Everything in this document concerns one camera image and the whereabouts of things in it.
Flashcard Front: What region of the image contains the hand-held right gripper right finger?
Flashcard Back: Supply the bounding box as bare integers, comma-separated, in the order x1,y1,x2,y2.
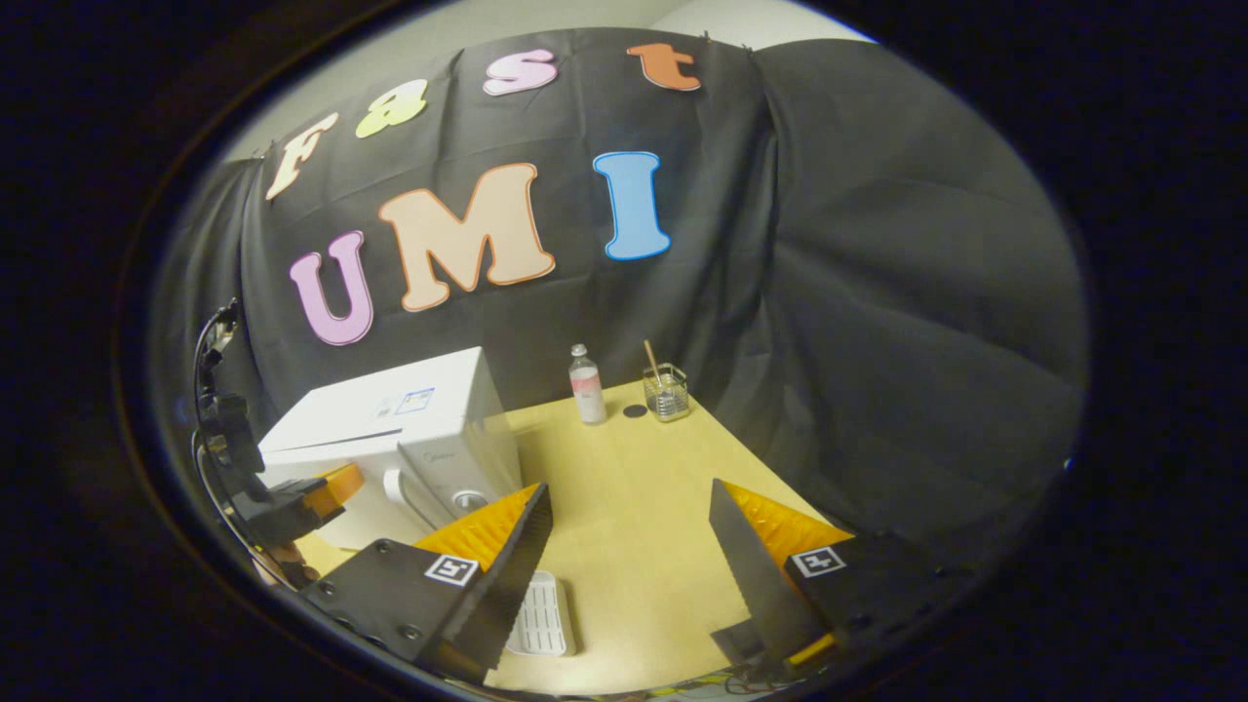
709,478,976,679

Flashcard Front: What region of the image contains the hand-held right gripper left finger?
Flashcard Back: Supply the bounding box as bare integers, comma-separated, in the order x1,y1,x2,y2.
302,483,555,685

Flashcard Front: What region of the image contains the white microwave oven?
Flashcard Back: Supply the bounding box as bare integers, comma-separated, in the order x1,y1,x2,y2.
255,346,525,552

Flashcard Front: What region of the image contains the white rectangular tray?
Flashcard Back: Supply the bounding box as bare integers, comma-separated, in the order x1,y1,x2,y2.
505,570,577,657

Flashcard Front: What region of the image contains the clear glass cup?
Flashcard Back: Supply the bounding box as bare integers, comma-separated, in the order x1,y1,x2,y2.
643,363,691,423

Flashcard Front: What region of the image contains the clear bottle with pink label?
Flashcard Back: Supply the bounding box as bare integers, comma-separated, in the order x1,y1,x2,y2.
568,343,607,426

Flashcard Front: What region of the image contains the black backdrop cloth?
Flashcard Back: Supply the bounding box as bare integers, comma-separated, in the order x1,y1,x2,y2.
146,27,1091,547

